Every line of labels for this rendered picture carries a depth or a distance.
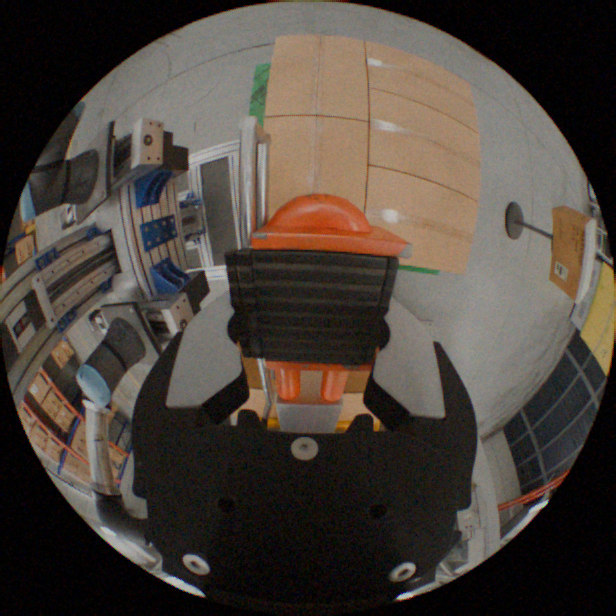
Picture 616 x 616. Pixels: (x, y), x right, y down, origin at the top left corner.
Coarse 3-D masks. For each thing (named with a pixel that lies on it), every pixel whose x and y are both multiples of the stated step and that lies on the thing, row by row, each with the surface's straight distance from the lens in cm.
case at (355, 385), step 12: (240, 348) 53; (252, 360) 50; (252, 372) 47; (360, 372) 48; (252, 384) 45; (348, 384) 45; (360, 384) 46; (252, 396) 47; (264, 396) 45; (348, 396) 44; (360, 396) 45; (240, 408) 54; (252, 408) 52; (348, 408) 49; (360, 408) 50; (348, 420) 55
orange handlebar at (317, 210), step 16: (288, 208) 10; (304, 208) 10; (320, 208) 10; (336, 208) 10; (352, 208) 10; (272, 224) 10; (288, 224) 10; (304, 224) 10; (320, 224) 10; (336, 224) 10; (352, 224) 10; (368, 224) 11; (288, 384) 17; (336, 384) 17
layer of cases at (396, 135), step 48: (288, 48) 114; (336, 48) 114; (384, 48) 124; (288, 96) 91; (336, 96) 91; (384, 96) 98; (432, 96) 113; (288, 144) 82; (336, 144) 82; (384, 144) 86; (432, 144) 98; (288, 192) 79; (336, 192) 78; (384, 192) 83; (432, 192) 93; (432, 240) 95
